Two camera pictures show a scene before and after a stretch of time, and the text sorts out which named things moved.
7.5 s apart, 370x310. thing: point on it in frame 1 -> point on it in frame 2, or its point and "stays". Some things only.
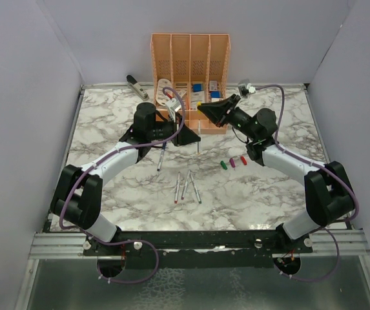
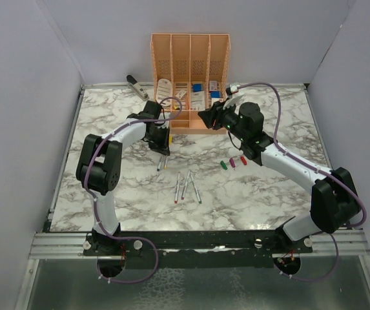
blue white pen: x=161 y=158 stays
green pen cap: x=223 y=165 stays
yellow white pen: x=199 y=133 -> x=170 y=140
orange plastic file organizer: x=197 y=64 stays
